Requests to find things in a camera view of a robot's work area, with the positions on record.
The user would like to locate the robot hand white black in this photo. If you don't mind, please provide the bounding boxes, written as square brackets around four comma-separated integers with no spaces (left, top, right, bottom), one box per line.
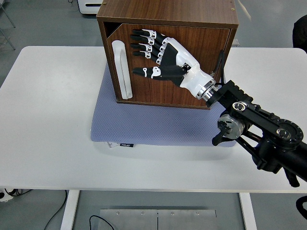
[129,28,216,99]

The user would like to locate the brown wooden cabinet door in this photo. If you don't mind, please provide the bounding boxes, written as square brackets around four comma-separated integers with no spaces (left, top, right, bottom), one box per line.
[106,23,232,108]

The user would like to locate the brown wooden cabinet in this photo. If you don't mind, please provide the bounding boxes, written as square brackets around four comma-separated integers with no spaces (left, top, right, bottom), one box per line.
[95,0,241,111]

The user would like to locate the blue dotted mat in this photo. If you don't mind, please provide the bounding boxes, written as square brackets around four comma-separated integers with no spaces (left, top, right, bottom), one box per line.
[90,63,237,148]

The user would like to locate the white appliance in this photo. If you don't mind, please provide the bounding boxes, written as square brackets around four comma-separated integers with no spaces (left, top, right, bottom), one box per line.
[78,0,104,15]

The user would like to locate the person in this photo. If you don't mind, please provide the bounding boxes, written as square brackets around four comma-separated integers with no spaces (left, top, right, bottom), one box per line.
[293,14,307,51]

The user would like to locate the white table leg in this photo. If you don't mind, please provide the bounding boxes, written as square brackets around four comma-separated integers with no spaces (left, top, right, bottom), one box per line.
[238,191,258,230]
[59,190,81,230]

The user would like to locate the grey metal plate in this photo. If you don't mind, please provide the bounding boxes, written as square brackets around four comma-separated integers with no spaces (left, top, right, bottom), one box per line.
[99,208,217,230]

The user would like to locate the metal rack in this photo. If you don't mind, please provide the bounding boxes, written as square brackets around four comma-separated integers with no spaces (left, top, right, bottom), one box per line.
[0,0,17,57]

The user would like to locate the white power strip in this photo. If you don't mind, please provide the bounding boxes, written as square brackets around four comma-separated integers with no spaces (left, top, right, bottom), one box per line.
[0,188,24,203]

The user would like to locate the white door handle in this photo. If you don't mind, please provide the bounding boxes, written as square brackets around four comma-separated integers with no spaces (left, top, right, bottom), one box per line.
[111,40,133,100]

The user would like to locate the grey floor cable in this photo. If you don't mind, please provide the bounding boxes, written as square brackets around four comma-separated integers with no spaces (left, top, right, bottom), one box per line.
[44,190,68,230]

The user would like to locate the black floor cable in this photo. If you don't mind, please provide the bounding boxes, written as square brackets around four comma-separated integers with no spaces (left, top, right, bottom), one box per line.
[89,215,113,230]

